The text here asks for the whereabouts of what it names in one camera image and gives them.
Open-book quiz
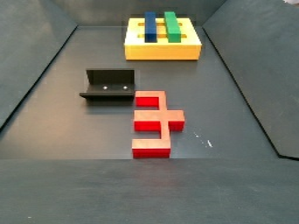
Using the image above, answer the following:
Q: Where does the black angle fixture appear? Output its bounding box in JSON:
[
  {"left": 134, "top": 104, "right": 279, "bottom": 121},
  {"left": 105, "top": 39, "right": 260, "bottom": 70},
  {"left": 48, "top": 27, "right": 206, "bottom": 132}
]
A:
[{"left": 78, "top": 68, "right": 136, "bottom": 101}]

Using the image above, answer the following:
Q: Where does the yellow slotted board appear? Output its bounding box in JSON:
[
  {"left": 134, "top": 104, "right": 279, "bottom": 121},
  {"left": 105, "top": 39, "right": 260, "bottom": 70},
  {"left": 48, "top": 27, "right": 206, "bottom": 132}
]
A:
[{"left": 124, "top": 18, "right": 201, "bottom": 60}]

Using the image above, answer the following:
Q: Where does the red E-shaped block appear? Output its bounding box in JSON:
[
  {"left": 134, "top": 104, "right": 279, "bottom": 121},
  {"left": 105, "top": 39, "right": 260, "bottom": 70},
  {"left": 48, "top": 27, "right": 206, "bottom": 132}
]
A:
[{"left": 132, "top": 91, "right": 185, "bottom": 158}]

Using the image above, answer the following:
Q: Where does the green bar block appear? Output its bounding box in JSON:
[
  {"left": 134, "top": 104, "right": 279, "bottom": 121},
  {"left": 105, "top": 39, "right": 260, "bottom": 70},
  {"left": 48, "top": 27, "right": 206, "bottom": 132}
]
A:
[{"left": 162, "top": 11, "right": 181, "bottom": 43}]

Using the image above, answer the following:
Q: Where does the blue bar block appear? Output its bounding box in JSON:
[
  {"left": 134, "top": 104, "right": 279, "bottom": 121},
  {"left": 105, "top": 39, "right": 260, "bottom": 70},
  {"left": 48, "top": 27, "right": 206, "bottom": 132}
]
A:
[{"left": 144, "top": 11, "right": 157, "bottom": 43}]

